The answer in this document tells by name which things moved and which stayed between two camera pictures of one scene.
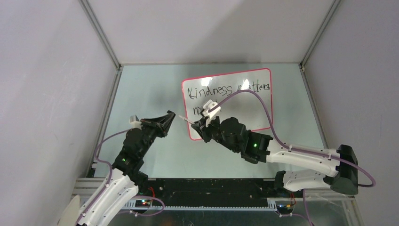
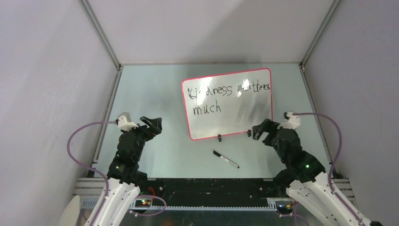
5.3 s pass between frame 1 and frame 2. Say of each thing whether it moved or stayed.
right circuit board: stayed
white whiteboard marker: moved
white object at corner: stayed
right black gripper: moved
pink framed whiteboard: stayed
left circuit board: stayed
